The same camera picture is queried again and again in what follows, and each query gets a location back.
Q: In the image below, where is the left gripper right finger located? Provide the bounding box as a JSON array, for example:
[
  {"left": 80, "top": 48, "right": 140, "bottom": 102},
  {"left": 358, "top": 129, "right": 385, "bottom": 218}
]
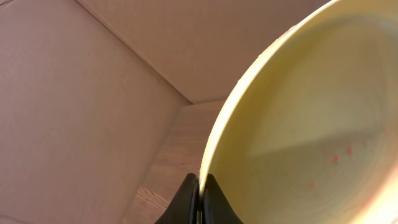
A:
[{"left": 202, "top": 174, "right": 243, "bottom": 224}]

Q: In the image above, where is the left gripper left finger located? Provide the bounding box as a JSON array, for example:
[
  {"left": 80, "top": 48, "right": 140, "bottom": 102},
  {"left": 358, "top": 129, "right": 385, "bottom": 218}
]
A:
[{"left": 155, "top": 173, "right": 199, "bottom": 224}]

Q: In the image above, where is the yellow-green plate top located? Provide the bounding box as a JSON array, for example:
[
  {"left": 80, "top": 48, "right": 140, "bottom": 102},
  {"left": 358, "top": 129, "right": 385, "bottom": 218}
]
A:
[{"left": 199, "top": 0, "right": 397, "bottom": 223}]

